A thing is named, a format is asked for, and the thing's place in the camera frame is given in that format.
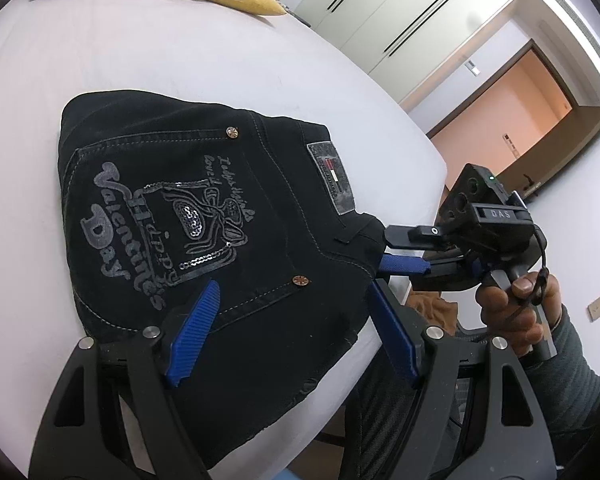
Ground white bed sheet mattress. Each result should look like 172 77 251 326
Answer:
0 0 449 480

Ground brown wooden door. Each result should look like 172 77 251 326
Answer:
428 40 600 198

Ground white wardrobe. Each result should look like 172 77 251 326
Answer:
291 0 517 110

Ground wall power socket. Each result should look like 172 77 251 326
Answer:
586 296 600 322

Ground right hand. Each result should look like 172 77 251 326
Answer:
476 272 562 356

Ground black embroidered pants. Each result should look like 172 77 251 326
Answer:
58 90 386 467

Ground right forearm grey sleeve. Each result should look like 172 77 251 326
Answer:
520 310 600 479

